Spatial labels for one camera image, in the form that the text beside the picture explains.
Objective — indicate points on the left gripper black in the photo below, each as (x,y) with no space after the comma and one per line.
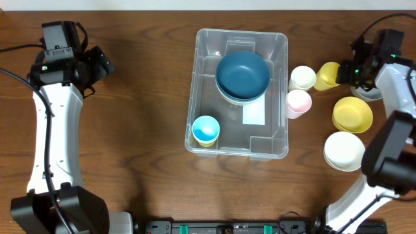
(96,60)

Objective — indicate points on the white small bowl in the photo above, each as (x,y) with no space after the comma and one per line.
(343,151)

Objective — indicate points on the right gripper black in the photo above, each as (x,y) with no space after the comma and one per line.
(345,73)

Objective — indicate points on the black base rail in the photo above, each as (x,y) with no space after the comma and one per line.
(166,227)

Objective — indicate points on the white label in container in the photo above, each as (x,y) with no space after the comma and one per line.
(254,113)

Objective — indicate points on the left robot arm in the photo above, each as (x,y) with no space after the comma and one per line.
(62,76)

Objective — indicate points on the clear plastic storage container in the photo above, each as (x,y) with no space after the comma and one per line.
(262,142)

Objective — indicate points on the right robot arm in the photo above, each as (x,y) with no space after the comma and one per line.
(388,172)

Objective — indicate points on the yellow cup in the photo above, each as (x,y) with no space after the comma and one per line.
(326,76)
(206,143)

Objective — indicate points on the grey small bowl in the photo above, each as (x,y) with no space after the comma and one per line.
(367,96)

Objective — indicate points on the pink cup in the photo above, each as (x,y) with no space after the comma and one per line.
(298,103)

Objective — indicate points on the cream cup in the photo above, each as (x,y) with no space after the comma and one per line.
(302,78)

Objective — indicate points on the yellow small bowl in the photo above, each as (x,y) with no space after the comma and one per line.
(352,115)

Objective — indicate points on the light blue cup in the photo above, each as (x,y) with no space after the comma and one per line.
(205,129)

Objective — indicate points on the cream large bowl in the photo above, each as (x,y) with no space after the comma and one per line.
(240,103)

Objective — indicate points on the blue bowl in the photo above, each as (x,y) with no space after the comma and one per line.
(243,74)
(239,98)

